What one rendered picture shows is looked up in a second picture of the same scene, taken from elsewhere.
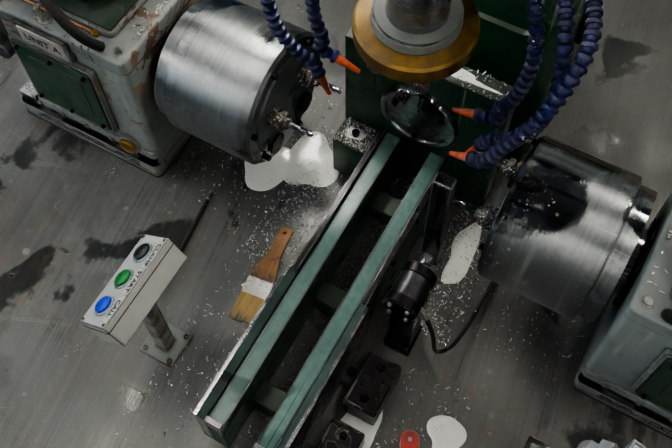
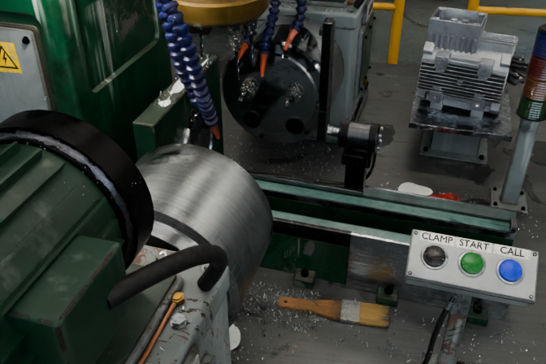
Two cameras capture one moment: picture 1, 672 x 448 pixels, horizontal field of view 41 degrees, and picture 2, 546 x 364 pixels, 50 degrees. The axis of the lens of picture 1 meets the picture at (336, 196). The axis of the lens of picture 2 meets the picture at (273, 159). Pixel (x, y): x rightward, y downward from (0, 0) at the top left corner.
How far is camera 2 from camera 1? 1.45 m
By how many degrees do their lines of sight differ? 68
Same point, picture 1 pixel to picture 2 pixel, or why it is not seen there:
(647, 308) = (354, 11)
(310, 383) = (441, 212)
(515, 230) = (318, 56)
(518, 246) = not seen: hidden behind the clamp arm
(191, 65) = (208, 215)
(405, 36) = not seen: outside the picture
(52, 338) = not seen: outside the picture
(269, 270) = (329, 305)
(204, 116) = (252, 235)
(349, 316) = (374, 201)
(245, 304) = (371, 316)
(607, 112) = not seen: hidden behind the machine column
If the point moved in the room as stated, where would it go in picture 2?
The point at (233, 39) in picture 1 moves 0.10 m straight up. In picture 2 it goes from (175, 175) to (168, 110)
